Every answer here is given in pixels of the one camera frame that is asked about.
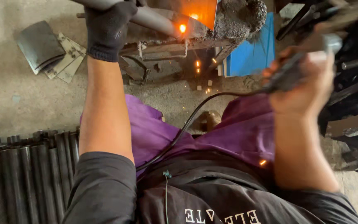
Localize person's left hand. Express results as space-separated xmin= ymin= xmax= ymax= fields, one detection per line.
xmin=85 ymin=0 xmax=147 ymax=63

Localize person's right hand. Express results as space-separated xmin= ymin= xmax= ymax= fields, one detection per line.
xmin=262 ymin=47 xmax=336 ymax=115

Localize welding electrode holder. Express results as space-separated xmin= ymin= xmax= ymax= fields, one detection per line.
xmin=264 ymin=34 xmax=343 ymax=94

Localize grey metal pipe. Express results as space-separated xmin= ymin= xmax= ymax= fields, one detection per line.
xmin=70 ymin=0 xmax=186 ymax=38

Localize blue plastic crate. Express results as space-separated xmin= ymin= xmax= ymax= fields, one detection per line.
xmin=223 ymin=12 xmax=276 ymax=78

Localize heap of black metal parts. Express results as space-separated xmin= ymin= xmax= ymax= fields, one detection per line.
xmin=275 ymin=0 xmax=358 ymax=178

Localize person's foot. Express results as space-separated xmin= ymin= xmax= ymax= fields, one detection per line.
xmin=195 ymin=110 xmax=222 ymax=132

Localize rusty metal work stand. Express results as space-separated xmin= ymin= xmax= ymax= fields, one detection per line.
xmin=76 ymin=0 xmax=268 ymax=85

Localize purple shorts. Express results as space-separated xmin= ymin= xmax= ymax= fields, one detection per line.
xmin=80 ymin=93 xmax=276 ymax=178

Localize black printed shirt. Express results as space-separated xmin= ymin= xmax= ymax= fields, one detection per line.
xmin=62 ymin=151 xmax=358 ymax=224

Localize stack of grey metal plates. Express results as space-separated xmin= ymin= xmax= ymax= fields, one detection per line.
xmin=15 ymin=21 xmax=87 ymax=84

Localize row of dark metal pipes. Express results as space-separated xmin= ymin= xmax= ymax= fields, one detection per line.
xmin=0 ymin=127 xmax=81 ymax=224

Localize thin green cord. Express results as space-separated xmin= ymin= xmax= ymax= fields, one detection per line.
xmin=162 ymin=170 xmax=173 ymax=224

